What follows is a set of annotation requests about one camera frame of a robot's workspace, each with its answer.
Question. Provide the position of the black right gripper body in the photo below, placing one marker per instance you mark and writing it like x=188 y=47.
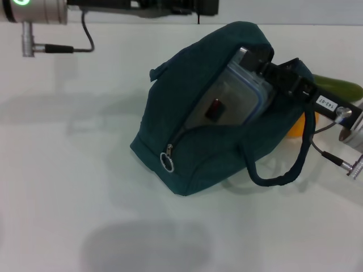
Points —
x=300 y=82

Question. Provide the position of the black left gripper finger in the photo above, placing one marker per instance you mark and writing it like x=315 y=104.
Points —
x=204 y=7

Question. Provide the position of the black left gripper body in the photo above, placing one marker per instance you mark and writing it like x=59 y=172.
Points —
x=127 y=4

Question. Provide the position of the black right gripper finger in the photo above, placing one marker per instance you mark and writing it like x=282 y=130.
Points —
x=258 y=59

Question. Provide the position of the green cucumber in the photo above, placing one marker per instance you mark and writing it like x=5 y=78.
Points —
x=340 y=88

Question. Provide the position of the clear plastic food container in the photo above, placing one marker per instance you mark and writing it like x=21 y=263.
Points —
x=232 y=93

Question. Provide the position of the dark teal zipper bag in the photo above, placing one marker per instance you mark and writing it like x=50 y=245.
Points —
x=175 y=99

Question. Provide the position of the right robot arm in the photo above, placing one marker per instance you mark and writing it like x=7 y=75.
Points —
x=358 y=136

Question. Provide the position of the orange yellow pear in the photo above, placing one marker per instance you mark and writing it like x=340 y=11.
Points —
x=295 y=129

